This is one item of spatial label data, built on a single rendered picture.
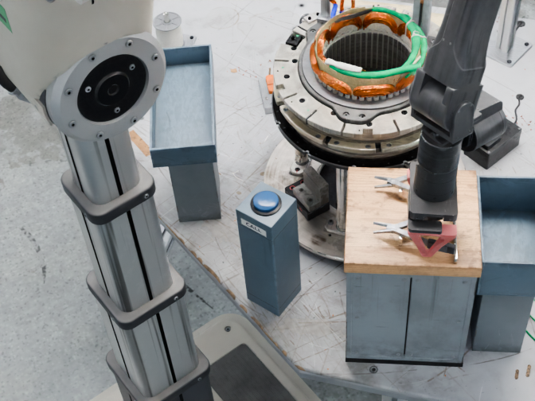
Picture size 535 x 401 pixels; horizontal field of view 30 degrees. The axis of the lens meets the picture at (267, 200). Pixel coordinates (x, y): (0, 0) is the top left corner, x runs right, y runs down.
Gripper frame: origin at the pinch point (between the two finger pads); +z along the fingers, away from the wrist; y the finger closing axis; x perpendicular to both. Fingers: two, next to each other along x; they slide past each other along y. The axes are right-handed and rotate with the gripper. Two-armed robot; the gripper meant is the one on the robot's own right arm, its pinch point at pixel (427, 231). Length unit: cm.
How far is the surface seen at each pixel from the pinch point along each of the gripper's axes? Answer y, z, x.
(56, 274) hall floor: 72, 108, 91
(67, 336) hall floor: 53, 109, 83
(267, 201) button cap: 8.2, 4.5, 24.3
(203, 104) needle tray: 31.5, 5.4, 37.7
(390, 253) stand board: -2.7, 2.4, 5.1
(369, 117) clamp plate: 21.3, -2.7, 9.1
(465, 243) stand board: -0.3, 1.8, -5.8
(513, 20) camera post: 74, 16, -21
